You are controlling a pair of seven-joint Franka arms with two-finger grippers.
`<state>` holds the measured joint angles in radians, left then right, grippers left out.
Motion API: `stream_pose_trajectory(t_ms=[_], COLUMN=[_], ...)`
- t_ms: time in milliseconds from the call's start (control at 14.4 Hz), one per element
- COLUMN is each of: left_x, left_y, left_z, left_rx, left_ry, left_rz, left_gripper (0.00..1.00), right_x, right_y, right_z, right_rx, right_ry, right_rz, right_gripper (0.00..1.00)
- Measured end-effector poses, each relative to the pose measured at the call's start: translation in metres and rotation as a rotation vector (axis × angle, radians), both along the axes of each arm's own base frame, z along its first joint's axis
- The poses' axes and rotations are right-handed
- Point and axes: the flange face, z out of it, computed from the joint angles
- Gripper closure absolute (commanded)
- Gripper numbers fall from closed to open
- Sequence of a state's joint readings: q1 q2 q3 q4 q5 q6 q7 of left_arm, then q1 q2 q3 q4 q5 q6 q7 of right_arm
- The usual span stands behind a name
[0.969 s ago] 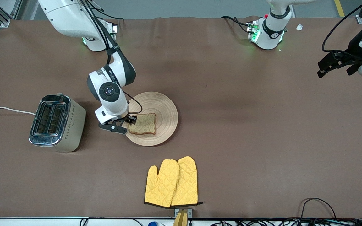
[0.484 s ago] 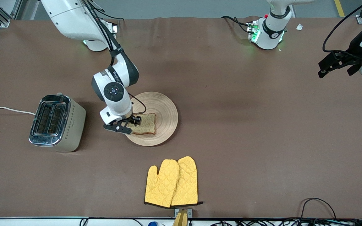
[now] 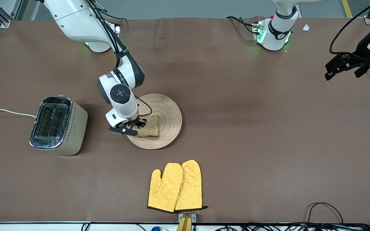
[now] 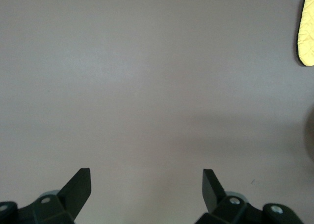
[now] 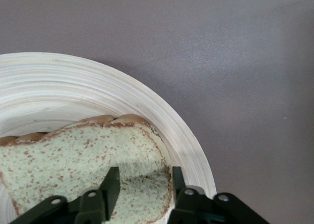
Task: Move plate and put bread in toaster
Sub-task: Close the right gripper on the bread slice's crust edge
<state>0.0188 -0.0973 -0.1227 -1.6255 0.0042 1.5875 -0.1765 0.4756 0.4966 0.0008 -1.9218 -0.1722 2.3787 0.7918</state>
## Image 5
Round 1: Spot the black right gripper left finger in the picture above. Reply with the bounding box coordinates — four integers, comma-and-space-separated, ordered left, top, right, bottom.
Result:
9, 167, 121, 224

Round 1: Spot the brown-crust bread slice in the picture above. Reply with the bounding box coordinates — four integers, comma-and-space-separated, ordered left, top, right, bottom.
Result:
0, 113, 175, 224

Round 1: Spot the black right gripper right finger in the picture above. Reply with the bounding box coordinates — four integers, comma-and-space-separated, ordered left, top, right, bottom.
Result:
169, 166, 270, 224

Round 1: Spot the round wooden plate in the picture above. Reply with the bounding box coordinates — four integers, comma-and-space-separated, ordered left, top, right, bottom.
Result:
0, 52, 217, 224

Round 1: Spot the brown table cover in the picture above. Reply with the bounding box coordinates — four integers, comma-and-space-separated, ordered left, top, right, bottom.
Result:
0, 0, 314, 224

